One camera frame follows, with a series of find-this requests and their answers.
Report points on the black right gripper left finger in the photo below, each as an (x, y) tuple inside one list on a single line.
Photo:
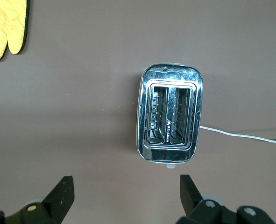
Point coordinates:
[(58, 198)]

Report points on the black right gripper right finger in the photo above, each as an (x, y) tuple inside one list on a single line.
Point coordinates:
[(191, 198)]

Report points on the chrome and beige toaster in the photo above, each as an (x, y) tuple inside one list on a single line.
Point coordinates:
[(151, 79)]

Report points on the brown table cover sheet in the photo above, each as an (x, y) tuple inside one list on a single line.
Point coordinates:
[(81, 116)]

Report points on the yellow quilted oven mitt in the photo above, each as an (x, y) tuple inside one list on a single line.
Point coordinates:
[(2, 28)]

